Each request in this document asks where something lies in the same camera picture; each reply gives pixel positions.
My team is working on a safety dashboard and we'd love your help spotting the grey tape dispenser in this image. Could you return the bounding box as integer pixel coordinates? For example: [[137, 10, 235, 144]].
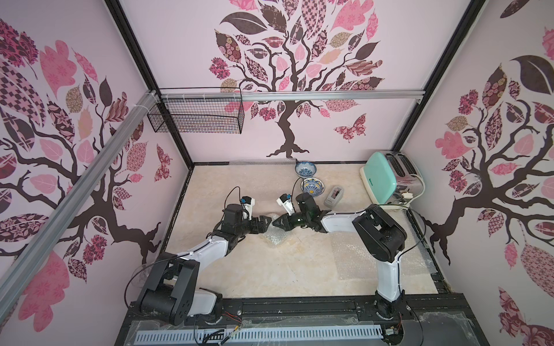
[[324, 186, 344, 209]]

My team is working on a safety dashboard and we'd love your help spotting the aluminium frame bar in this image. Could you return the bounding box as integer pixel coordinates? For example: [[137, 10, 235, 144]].
[[1, 91, 159, 321], [242, 89, 425, 102]]

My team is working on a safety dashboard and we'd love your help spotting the white toaster power cable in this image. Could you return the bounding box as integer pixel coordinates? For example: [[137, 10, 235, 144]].
[[400, 172, 427, 204]]

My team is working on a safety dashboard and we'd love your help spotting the blue white patterned bowl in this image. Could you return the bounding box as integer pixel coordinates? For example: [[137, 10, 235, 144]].
[[295, 161, 317, 179]]

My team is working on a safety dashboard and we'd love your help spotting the aluminium frame bar back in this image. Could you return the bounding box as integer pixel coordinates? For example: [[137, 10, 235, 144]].
[[242, 89, 425, 102]]

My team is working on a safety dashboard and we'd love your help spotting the aluminium frame bar left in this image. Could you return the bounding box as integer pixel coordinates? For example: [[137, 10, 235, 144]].
[[1, 91, 159, 321]]

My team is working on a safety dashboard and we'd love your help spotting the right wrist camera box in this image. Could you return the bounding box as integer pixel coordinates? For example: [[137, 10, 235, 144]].
[[276, 193, 295, 216]]

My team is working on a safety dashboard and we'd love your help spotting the blue yellow patterned bowl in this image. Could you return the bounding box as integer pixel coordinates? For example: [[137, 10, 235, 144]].
[[302, 177, 325, 198]]

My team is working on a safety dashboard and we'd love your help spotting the black wire wall basket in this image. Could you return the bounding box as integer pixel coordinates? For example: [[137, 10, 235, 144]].
[[148, 86, 245, 134]]

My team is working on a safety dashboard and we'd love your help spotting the mint green toaster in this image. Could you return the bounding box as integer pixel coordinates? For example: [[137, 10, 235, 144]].
[[359, 151, 426, 209]]

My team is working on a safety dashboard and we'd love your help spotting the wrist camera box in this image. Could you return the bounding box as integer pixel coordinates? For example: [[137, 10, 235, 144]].
[[276, 193, 295, 216], [240, 196, 255, 221]]

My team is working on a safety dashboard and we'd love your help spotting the white slotted cable duct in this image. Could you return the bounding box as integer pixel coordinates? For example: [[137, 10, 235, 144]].
[[131, 325, 384, 345]]

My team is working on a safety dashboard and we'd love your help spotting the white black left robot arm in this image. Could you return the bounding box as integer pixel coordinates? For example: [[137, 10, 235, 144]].
[[133, 203, 273, 326]]

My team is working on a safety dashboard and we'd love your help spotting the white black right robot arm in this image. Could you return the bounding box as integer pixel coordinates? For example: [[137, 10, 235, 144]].
[[272, 193, 408, 304]]

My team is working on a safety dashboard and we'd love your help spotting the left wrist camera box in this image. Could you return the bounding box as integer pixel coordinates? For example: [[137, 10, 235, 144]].
[[240, 196, 255, 221]]

